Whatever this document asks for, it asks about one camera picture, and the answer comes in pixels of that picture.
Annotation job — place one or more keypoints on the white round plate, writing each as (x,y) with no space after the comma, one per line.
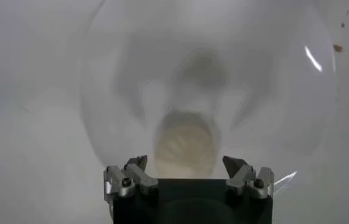
(131,45)

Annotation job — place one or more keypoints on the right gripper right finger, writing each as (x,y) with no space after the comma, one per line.
(244,179)

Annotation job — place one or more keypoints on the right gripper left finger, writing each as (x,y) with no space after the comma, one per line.
(131,179)

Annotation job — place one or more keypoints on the white steamed baozi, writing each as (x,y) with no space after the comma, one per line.
(186,146)

